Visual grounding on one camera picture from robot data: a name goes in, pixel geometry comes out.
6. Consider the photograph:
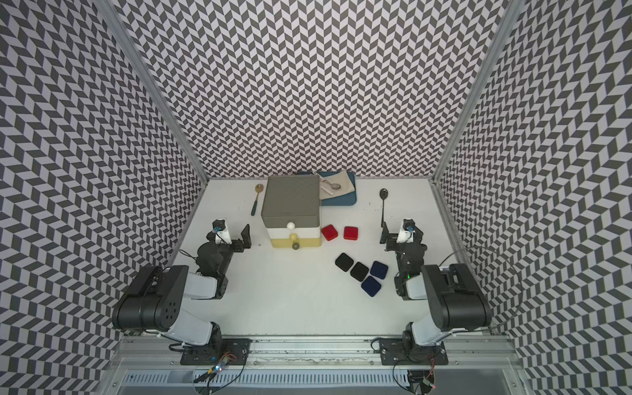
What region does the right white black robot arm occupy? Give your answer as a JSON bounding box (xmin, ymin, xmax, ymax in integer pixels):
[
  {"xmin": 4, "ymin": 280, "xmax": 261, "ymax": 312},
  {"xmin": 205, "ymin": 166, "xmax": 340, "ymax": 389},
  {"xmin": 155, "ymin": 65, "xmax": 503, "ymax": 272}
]
[{"xmin": 380, "ymin": 219, "xmax": 492, "ymax": 348}]

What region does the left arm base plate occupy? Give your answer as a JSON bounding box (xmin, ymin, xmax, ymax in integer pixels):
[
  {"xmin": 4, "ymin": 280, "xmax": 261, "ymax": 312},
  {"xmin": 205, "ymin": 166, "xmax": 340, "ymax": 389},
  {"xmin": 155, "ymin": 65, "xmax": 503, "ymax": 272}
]
[{"xmin": 179, "ymin": 337, "xmax": 252, "ymax": 367}]

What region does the blue brooch box lower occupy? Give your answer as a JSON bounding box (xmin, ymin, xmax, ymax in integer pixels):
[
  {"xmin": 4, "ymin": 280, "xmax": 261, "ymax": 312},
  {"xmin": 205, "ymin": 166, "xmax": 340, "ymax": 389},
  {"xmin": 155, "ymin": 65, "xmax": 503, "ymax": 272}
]
[{"xmin": 360, "ymin": 276, "xmax": 382, "ymax": 297}]

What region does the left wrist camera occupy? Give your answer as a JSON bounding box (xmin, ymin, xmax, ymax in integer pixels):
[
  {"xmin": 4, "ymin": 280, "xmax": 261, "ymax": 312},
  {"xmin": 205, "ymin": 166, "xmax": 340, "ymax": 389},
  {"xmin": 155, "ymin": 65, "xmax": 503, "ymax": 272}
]
[{"xmin": 212, "ymin": 219, "xmax": 231, "ymax": 245}]

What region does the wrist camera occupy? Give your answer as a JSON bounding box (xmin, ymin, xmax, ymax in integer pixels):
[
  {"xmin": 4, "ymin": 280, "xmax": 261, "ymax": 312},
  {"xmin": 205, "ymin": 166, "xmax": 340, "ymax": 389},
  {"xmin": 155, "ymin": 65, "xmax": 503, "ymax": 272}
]
[
  {"xmin": 397, "ymin": 219, "xmax": 416, "ymax": 244},
  {"xmin": 212, "ymin": 219, "xmax": 231, "ymax": 245}
]

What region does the black brooch box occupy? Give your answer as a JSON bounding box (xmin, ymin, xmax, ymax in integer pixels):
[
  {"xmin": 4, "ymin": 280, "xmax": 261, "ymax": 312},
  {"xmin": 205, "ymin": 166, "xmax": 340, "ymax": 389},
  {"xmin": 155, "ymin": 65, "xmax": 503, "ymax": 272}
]
[
  {"xmin": 335, "ymin": 253, "xmax": 355, "ymax": 273},
  {"xmin": 350, "ymin": 262, "xmax": 370, "ymax": 282}
]

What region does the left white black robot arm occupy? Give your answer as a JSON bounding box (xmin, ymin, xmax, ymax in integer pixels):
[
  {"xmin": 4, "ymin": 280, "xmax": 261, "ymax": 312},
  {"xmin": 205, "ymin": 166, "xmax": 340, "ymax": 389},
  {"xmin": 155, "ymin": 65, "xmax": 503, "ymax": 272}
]
[{"xmin": 112, "ymin": 220, "xmax": 252, "ymax": 350}]

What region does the blue brooch box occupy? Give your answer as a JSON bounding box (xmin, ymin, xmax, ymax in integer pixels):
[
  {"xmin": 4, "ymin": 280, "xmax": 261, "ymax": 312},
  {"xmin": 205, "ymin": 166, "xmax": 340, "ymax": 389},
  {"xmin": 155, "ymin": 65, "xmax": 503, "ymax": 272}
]
[
  {"xmin": 360, "ymin": 276, "xmax": 382, "ymax": 297},
  {"xmin": 370, "ymin": 261, "xmax": 388, "ymax": 280}
]

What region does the gold spoon green handle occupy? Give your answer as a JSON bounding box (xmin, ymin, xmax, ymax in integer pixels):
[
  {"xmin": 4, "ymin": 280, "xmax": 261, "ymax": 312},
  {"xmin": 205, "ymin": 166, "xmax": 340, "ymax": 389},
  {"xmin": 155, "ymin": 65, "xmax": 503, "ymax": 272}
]
[{"xmin": 250, "ymin": 184, "xmax": 264, "ymax": 217}]

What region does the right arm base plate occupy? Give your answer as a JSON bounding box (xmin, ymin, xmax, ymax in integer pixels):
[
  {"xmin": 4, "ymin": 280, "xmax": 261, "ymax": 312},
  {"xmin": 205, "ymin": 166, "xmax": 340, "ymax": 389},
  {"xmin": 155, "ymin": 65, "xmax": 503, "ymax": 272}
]
[{"xmin": 371, "ymin": 337, "xmax": 449, "ymax": 366}]

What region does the teal blue tray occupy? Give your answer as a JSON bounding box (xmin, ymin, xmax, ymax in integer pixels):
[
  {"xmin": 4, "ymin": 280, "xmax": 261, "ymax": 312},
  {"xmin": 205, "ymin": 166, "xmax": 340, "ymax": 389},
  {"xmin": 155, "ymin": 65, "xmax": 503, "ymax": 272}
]
[{"xmin": 320, "ymin": 171, "xmax": 357, "ymax": 207}]

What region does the silver spoon on cloth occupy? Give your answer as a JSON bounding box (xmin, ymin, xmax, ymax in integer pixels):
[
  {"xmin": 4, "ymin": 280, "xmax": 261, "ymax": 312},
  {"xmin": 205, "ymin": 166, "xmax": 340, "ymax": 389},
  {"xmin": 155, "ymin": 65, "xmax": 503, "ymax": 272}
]
[{"xmin": 320, "ymin": 178, "xmax": 342, "ymax": 190}]

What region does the aluminium front rail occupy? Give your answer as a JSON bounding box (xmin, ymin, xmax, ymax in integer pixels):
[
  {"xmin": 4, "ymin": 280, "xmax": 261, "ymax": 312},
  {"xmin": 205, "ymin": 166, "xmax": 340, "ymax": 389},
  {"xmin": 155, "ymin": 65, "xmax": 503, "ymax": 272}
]
[{"xmin": 110, "ymin": 334, "xmax": 522, "ymax": 371}]

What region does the black spoon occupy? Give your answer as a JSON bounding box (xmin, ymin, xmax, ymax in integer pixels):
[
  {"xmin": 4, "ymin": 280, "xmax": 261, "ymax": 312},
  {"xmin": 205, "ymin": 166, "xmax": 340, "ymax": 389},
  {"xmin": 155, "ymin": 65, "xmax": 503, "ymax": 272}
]
[{"xmin": 380, "ymin": 189, "xmax": 388, "ymax": 227}]

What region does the grey three-drawer storage box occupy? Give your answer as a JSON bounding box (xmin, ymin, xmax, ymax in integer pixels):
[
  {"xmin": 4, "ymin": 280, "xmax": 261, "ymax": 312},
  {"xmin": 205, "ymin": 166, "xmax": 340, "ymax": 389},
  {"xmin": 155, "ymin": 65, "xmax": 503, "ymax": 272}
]
[{"xmin": 261, "ymin": 174, "xmax": 322, "ymax": 250}]

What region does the beige folded cloth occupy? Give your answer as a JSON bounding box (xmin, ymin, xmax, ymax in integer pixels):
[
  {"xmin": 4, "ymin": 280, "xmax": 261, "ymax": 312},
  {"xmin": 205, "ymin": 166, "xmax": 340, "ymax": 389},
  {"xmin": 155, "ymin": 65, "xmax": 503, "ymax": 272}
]
[{"xmin": 319, "ymin": 171, "xmax": 356, "ymax": 201}]

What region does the blue brooch box upper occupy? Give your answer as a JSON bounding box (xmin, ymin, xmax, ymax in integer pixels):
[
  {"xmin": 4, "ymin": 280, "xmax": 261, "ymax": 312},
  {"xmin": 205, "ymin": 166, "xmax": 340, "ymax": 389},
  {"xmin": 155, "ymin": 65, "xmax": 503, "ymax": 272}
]
[{"xmin": 370, "ymin": 261, "xmax": 388, "ymax": 280}]

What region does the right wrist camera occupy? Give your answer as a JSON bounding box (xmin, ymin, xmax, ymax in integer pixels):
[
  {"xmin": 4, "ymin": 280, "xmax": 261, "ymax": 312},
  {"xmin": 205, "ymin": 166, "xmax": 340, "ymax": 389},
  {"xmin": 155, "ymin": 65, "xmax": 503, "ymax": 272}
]
[{"xmin": 397, "ymin": 219, "xmax": 416, "ymax": 244}]

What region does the red brooch box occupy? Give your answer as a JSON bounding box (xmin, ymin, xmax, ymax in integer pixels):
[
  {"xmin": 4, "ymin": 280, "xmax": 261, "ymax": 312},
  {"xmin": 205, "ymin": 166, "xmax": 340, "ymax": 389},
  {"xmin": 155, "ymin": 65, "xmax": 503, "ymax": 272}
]
[
  {"xmin": 321, "ymin": 225, "xmax": 339, "ymax": 241},
  {"xmin": 343, "ymin": 226, "xmax": 359, "ymax": 240}
]

